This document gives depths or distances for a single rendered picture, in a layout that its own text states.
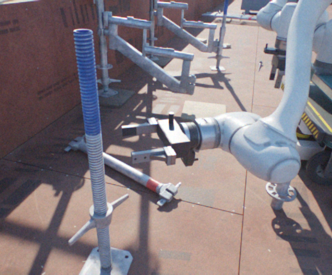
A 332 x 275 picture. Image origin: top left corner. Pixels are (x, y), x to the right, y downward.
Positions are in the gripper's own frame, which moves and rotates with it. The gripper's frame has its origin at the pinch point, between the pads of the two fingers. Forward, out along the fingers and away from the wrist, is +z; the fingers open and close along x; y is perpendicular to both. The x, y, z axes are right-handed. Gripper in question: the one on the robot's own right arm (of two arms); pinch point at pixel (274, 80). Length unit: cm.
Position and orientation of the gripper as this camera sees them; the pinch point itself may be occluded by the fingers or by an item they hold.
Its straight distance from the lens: 169.9
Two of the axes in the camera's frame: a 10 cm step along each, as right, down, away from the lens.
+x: 1.1, -5.0, 8.6
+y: 9.9, 0.9, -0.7
